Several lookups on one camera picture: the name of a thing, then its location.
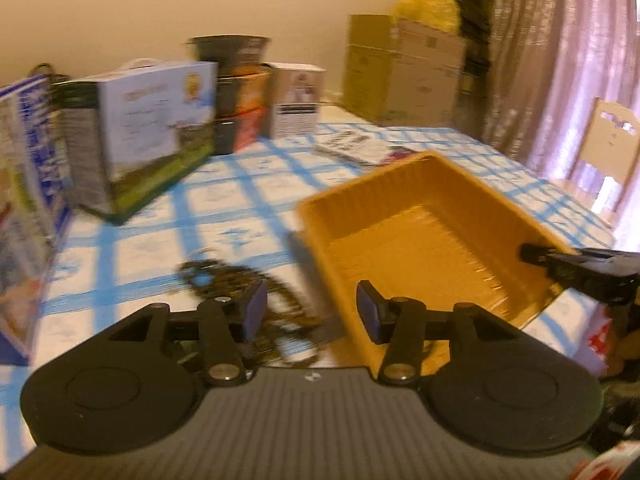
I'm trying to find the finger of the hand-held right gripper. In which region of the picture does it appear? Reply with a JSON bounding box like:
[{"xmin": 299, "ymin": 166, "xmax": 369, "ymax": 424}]
[{"xmin": 519, "ymin": 242, "xmax": 577, "ymax": 267}]

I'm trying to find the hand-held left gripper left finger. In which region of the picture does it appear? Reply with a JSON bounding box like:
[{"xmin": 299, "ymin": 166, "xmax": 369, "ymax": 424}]
[{"xmin": 107, "ymin": 280, "xmax": 268, "ymax": 387}]

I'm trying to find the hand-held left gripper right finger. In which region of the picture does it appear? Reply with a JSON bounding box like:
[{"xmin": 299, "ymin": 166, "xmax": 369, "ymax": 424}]
[{"xmin": 356, "ymin": 281, "xmax": 521, "ymax": 387}]

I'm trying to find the yellow plastic tray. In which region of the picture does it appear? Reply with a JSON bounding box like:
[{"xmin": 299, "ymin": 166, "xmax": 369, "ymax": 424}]
[{"xmin": 296, "ymin": 150, "xmax": 581, "ymax": 367}]

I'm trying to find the blue white checked tablecloth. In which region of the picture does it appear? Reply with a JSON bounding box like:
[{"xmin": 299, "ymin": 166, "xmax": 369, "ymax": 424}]
[{"xmin": 0, "ymin": 115, "xmax": 617, "ymax": 461}]

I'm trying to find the wooden chair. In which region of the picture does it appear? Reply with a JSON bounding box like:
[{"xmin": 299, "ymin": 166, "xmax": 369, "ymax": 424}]
[{"xmin": 550, "ymin": 97, "xmax": 640, "ymax": 227}]

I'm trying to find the purple booklet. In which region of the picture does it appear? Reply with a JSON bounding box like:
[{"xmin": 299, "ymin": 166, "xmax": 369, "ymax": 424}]
[{"xmin": 377, "ymin": 145, "xmax": 417, "ymax": 167}]

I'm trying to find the white book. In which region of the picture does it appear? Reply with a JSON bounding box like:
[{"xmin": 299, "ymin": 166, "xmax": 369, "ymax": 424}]
[{"xmin": 315, "ymin": 129, "xmax": 397, "ymax": 166}]

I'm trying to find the red instant noodle bowl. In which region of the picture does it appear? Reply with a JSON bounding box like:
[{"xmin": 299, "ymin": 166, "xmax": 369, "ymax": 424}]
[{"xmin": 213, "ymin": 107, "xmax": 269, "ymax": 156}]

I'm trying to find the red white printed cloth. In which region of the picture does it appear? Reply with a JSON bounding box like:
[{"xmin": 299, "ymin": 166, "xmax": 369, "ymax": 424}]
[{"xmin": 567, "ymin": 437, "xmax": 640, "ymax": 480}]

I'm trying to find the shiny pink curtain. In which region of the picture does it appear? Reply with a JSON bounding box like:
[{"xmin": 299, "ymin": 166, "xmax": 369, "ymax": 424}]
[{"xmin": 481, "ymin": 0, "xmax": 640, "ymax": 253}]

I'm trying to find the light blue milk box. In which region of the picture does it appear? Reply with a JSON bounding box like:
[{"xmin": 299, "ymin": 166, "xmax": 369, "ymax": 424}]
[{"xmin": 52, "ymin": 58, "xmax": 219, "ymax": 226}]

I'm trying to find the small white product box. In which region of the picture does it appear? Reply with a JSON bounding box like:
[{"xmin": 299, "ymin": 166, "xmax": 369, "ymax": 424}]
[{"xmin": 262, "ymin": 62, "xmax": 327, "ymax": 140}]

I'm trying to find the large open cardboard box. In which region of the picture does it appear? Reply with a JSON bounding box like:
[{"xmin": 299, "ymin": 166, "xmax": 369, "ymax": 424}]
[{"xmin": 345, "ymin": 14, "xmax": 467, "ymax": 129}]

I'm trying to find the orange instant noodle bowl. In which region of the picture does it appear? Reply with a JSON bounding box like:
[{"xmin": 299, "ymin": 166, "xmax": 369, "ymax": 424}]
[{"xmin": 215, "ymin": 72, "xmax": 271, "ymax": 118}]

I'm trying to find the blue milk carton box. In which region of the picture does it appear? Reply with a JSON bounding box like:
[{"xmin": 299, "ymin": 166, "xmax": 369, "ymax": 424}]
[{"xmin": 0, "ymin": 74, "xmax": 74, "ymax": 367}]

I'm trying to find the yellow plastic bag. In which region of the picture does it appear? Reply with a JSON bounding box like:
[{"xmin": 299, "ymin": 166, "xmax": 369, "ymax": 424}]
[{"xmin": 392, "ymin": 0, "xmax": 461, "ymax": 36}]

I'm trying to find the black coiled rope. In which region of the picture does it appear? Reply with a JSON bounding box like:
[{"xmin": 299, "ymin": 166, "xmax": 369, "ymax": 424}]
[{"xmin": 30, "ymin": 62, "xmax": 63, "ymax": 81}]

